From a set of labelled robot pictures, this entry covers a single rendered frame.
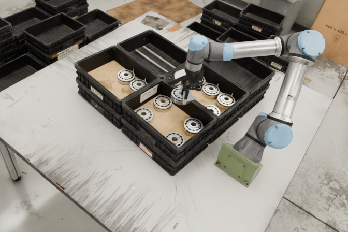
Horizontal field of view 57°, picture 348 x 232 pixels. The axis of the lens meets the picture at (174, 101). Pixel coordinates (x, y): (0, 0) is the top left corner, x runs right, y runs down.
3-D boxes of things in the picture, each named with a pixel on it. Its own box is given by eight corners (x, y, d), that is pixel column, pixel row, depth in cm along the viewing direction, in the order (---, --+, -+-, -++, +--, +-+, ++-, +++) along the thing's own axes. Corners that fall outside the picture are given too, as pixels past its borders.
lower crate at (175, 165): (209, 146, 178) (214, 132, 169) (172, 178, 160) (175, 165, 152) (158, 106, 194) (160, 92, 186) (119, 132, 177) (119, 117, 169)
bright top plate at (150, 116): (129, 114, 166) (129, 113, 166) (144, 105, 172) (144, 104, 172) (142, 125, 162) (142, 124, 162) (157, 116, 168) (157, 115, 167)
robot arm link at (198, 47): (211, 44, 132) (190, 43, 131) (205, 66, 140) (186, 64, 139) (208, 34, 138) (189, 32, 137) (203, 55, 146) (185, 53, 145)
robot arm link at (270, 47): (298, 33, 161) (201, 41, 157) (309, 31, 150) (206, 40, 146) (299, 56, 162) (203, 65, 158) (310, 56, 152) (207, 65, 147)
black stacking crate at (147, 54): (192, 72, 204) (196, 58, 196) (159, 93, 187) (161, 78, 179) (149, 43, 221) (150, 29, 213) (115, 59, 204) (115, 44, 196)
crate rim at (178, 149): (119, 105, 163) (119, 102, 161) (161, 81, 180) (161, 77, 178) (177, 154, 146) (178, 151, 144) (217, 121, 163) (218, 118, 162)
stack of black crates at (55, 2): (71, 22, 346) (66, -18, 315) (91, 33, 335) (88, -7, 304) (39, 37, 321) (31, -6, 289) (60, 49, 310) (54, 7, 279)
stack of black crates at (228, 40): (257, 72, 324) (267, 44, 301) (243, 86, 305) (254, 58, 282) (222, 55, 338) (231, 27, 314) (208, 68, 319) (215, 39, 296)
